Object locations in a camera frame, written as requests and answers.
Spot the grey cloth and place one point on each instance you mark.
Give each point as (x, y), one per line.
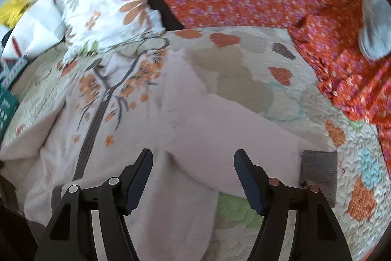
(374, 25)

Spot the white floral pillow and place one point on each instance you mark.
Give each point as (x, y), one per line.
(100, 4)

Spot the heart-patterned quilted bedspread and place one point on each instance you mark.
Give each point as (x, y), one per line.
(244, 80)

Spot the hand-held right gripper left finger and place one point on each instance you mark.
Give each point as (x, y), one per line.
(140, 184)

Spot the white cloth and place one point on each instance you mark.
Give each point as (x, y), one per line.
(39, 27)

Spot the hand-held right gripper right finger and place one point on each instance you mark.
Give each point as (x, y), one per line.
(248, 183)

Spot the yellow cloth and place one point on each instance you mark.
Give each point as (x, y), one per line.
(13, 8)

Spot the pale pink tree-print sweater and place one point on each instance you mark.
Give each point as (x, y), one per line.
(189, 132)

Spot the teal box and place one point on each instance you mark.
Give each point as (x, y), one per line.
(7, 102)

